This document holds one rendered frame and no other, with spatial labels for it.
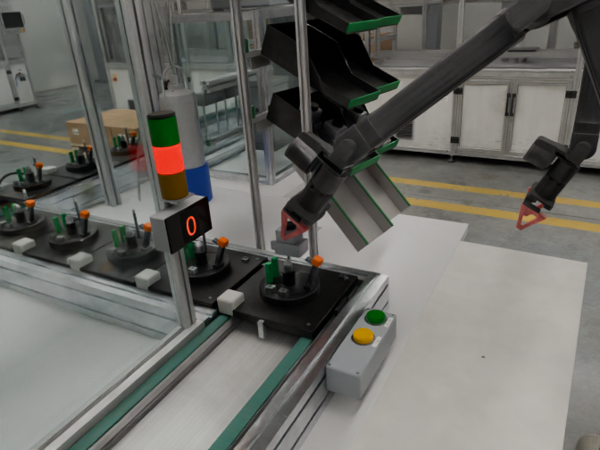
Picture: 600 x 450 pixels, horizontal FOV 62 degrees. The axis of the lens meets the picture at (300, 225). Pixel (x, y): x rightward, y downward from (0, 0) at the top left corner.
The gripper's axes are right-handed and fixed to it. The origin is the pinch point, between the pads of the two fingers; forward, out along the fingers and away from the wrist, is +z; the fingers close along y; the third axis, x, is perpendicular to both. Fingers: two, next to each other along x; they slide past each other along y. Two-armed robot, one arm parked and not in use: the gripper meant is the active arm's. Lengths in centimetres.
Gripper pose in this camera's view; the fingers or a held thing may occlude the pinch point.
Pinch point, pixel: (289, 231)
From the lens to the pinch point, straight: 109.4
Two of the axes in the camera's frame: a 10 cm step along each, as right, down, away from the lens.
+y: -4.6, 3.7, -8.0
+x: 7.5, 6.5, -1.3
